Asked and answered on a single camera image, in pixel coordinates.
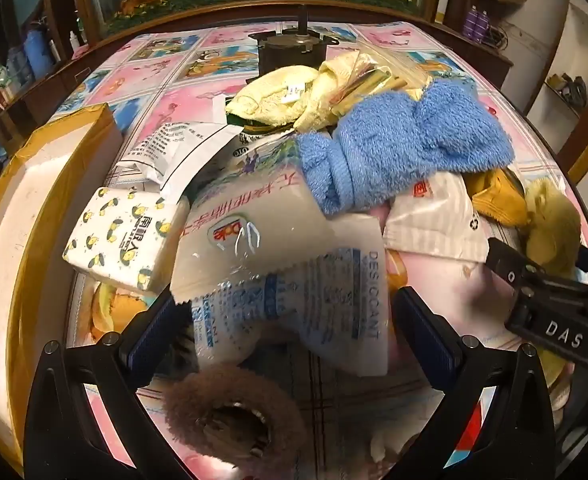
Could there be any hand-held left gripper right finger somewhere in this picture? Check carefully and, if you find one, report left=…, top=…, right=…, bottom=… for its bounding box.
left=384, top=286, right=557, bottom=480

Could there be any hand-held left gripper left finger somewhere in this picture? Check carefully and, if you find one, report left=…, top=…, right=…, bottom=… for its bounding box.
left=24, top=285, right=199, bottom=480

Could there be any yellow plush duck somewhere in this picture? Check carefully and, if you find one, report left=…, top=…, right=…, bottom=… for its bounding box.
left=466, top=167, right=584, bottom=281

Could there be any brown fuzzy scrunchie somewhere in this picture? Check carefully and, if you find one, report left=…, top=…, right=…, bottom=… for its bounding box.
left=164, top=364, right=307, bottom=480

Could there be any beige striped bag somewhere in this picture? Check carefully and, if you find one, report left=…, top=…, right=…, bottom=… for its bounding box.
left=384, top=172, right=492, bottom=263

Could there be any white blue desiccant packet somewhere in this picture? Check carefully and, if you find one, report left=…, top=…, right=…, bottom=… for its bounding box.
left=171, top=246, right=391, bottom=377

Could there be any white foam box yellow tape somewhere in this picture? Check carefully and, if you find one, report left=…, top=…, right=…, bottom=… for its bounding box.
left=0, top=102, right=125, bottom=476

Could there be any lemon print tissue pack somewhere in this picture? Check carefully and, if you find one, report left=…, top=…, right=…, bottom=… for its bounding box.
left=63, top=186, right=191, bottom=293

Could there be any white foil packet black text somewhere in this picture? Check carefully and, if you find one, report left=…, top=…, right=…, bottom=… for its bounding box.
left=114, top=121, right=247, bottom=197

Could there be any wooden side cabinet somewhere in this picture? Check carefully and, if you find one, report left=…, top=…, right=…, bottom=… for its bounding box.
left=444, top=20, right=514, bottom=81

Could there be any cartoon printed tablecloth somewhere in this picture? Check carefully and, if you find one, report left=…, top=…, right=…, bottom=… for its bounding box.
left=49, top=22, right=588, bottom=480

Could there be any pale yellow towel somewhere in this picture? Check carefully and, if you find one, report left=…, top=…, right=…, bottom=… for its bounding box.
left=224, top=52, right=375, bottom=133

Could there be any blue bottle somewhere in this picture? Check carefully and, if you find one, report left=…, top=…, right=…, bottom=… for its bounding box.
left=23, top=25, right=57, bottom=81

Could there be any black electric motor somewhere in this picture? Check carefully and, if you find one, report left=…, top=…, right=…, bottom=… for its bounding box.
left=248, top=5, right=342, bottom=78

